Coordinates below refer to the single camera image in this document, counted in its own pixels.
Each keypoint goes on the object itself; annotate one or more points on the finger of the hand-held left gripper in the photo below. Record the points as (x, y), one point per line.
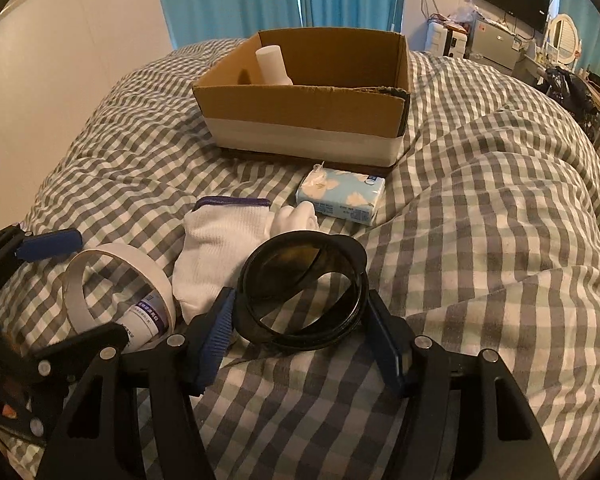
(50, 245)
(80, 342)

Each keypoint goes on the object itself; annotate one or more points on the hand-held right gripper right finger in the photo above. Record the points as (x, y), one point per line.
(386, 347)

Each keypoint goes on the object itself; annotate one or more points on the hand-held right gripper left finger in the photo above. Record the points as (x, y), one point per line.
(214, 340)

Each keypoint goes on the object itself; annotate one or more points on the black belt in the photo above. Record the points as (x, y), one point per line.
(290, 257)

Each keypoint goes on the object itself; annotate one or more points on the white tube with purple label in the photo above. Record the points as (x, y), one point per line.
(146, 321)

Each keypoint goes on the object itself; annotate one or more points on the white glove with purple cuff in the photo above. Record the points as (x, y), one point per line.
(215, 250)

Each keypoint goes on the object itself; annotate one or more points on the white tape roll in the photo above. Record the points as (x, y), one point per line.
(145, 265)

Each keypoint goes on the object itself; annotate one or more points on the white rolled sock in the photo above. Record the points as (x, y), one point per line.
(295, 217)

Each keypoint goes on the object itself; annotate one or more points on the blue floral tissue pack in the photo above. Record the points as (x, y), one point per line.
(342, 192)

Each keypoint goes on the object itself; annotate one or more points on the grey checked blanket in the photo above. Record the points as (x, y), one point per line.
(480, 210)

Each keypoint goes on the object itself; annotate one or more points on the open cardboard box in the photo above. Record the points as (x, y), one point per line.
(300, 110)

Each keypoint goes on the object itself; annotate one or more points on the white plastic bottle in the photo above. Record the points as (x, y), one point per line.
(272, 65)

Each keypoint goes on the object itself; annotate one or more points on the white appliance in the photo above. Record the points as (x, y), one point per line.
(442, 40)

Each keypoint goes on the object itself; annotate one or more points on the black bag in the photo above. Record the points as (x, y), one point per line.
(575, 92)

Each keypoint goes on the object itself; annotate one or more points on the silver mini fridge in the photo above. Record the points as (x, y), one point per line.
(495, 45)

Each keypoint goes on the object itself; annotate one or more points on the white plastic bag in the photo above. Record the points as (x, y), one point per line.
(464, 14)

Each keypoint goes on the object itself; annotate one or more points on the white oval mirror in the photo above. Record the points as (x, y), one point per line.
(565, 40)

